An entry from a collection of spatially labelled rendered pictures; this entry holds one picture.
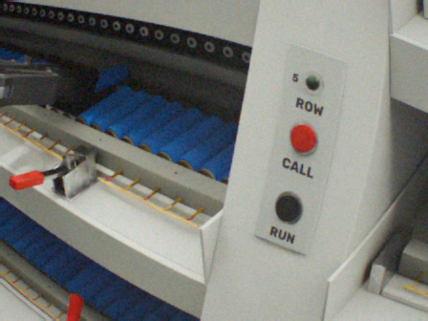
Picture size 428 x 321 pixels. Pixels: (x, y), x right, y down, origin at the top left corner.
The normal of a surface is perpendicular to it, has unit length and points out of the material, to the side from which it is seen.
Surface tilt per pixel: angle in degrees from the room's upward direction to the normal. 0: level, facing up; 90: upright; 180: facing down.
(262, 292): 90
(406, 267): 111
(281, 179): 90
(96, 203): 21
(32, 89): 92
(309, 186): 90
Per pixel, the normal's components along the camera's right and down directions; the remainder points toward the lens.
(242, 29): -0.62, 0.47
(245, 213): -0.59, 0.15
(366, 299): -0.05, -0.83
